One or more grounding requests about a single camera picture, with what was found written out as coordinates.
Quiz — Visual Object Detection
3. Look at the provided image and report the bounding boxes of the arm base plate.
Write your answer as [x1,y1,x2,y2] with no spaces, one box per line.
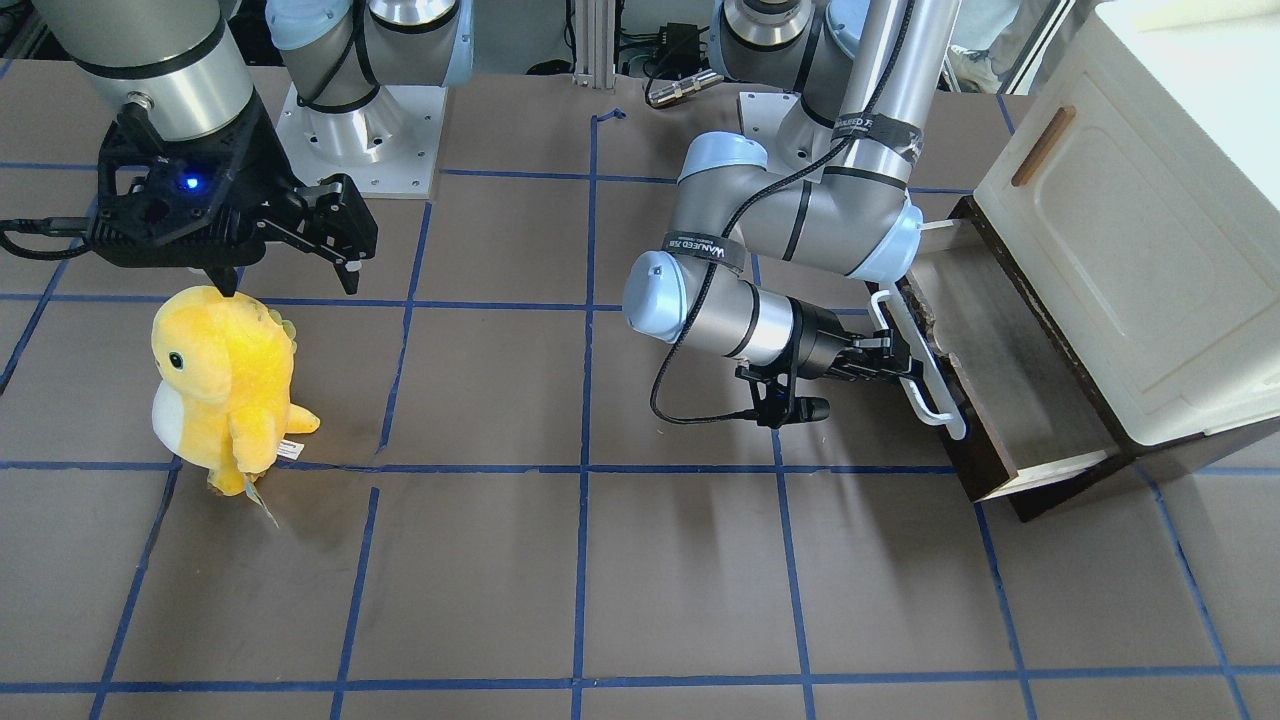
[276,86,448,199]

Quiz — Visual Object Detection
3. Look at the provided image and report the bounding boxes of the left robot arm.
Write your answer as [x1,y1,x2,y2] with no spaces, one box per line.
[623,1,959,365]

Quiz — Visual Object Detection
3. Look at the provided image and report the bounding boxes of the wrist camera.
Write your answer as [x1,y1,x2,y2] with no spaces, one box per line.
[733,364,829,429]
[84,161,266,269]

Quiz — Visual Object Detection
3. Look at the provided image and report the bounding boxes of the cream white cabinet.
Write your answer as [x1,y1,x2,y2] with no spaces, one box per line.
[975,1,1279,445]

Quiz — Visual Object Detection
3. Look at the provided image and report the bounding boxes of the dark wooden drawer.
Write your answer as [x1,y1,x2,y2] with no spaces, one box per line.
[887,196,1135,520]

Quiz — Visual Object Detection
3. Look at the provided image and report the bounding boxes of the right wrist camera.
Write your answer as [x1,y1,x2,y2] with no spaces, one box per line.
[84,161,266,269]

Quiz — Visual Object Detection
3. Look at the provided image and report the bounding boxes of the white drawer handle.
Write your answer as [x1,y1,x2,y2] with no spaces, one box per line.
[868,283,968,441]

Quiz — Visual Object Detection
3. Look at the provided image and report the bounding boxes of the yellow plush dinosaur toy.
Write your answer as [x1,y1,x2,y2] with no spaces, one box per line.
[150,286,320,509]

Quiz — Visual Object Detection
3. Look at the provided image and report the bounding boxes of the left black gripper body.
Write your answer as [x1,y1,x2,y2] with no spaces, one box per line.
[785,299,876,380]

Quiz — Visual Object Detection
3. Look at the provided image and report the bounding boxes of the wooden cabinet top handle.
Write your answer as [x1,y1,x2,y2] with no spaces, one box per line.
[1010,105,1076,187]

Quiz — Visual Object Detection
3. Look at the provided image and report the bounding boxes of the black power adapter cables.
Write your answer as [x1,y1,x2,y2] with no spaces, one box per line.
[525,15,726,109]

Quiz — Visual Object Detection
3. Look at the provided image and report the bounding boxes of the aluminium frame post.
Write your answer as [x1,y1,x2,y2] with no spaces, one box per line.
[572,0,620,91]

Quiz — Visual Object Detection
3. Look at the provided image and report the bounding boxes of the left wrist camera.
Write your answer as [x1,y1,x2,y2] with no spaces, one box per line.
[733,364,829,429]

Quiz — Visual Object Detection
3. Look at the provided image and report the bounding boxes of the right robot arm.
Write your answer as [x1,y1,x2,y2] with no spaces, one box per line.
[3,1,378,297]

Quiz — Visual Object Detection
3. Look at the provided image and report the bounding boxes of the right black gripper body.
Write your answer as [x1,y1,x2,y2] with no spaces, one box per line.
[84,95,300,269]

